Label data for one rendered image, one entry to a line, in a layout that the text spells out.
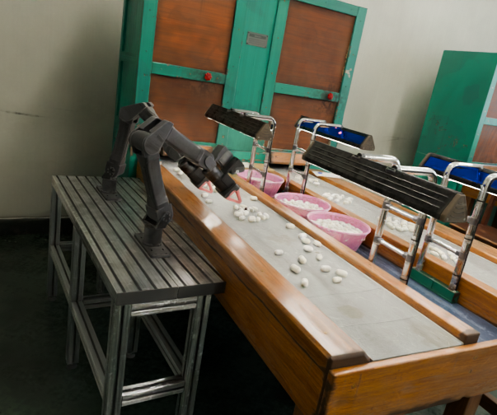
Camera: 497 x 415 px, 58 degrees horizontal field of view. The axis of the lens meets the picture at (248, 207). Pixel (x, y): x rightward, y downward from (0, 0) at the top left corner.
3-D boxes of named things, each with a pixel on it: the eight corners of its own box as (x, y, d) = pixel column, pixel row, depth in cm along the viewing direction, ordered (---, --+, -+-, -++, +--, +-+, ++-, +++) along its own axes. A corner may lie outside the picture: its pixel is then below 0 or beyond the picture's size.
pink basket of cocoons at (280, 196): (305, 233, 195) (309, 212, 193) (260, 213, 212) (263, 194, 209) (337, 225, 215) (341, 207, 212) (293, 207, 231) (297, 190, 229)
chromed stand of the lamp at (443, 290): (451, 303, 150) (494, 174, 138) (407, 276, 167) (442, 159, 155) (488, 299, 159) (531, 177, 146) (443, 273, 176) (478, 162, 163)
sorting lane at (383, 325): (370, 368, 99) (372, 360, 99) (157, 165, 252) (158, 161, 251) (461, 351, 113) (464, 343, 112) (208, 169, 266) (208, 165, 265)
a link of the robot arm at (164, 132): (203, 151, 166) (143, 109, 142) (218, 157, 160) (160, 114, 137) (187, 180, 165) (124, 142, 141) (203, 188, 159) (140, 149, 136)
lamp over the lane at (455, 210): (443, 223, 103) (452, 193, 101) (300, 159, 156) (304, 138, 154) (466, 223, 107) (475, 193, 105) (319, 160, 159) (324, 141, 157)
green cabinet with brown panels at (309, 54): (131, 142, 241) (149, -54, 215) (113, 124, 288) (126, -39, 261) (334, 159, 303) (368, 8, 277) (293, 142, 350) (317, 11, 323)
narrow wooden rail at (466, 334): (454, 372, 115) (466, 335, 112) (206, 179, 268) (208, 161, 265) (468, 369, 117) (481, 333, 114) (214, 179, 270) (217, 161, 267)
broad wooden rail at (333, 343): (312, 430, 98) (330, 357, 93) (133, 188, 251) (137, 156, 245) (355, 419, 103) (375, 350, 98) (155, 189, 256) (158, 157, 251)
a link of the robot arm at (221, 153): (222, 153, 174) (207, 132, 165) (237, 159, 168) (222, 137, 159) (203, 176, 170) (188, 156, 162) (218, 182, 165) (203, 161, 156)
